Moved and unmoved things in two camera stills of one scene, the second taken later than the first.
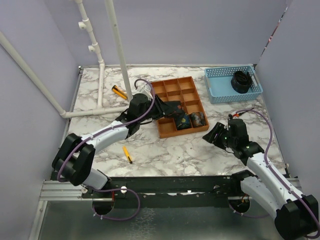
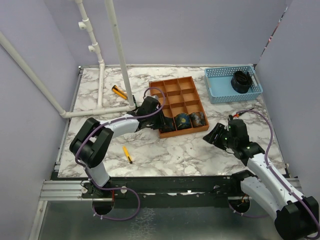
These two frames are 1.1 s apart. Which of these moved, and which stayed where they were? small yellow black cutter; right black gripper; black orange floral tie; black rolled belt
Moved: black orange floral tie
Stayed: small yellow black cutter; black rolled belt; right black gripper
